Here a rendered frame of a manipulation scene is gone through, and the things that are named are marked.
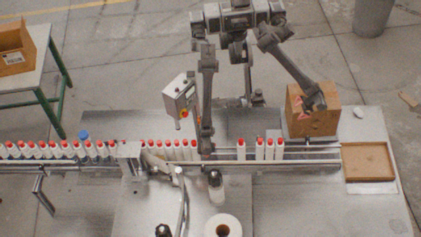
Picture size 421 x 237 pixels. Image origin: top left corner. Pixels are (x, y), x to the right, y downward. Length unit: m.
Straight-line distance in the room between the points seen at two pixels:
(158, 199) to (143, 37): 2.73
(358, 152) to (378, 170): 0.17
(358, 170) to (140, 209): 1.34
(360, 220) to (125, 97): 2.65
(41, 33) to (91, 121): 1.27
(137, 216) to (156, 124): 0.72
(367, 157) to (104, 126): 1.77
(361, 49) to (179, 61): 1.92
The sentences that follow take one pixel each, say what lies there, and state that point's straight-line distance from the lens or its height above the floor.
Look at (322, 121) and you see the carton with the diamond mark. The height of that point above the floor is 1.01.
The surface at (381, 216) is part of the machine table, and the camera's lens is 2.69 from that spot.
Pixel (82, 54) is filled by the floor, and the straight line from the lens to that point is 5.01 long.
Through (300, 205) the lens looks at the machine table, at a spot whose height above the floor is 0.83.
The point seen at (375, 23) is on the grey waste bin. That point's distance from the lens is 4.81.
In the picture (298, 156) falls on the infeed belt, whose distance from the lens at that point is 2.74.
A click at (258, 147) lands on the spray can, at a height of 1.04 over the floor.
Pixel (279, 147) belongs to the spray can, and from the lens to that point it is 2.58.
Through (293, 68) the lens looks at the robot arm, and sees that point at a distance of 2.34.
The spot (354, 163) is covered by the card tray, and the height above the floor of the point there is 0.83.
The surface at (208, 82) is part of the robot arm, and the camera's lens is 2.24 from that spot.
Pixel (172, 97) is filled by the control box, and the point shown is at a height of 1.47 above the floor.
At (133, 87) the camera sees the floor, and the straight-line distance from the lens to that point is 4.46.
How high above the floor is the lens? 3.15
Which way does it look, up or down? 51 degrees down
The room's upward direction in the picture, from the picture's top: 7 degrees counter-clockwise
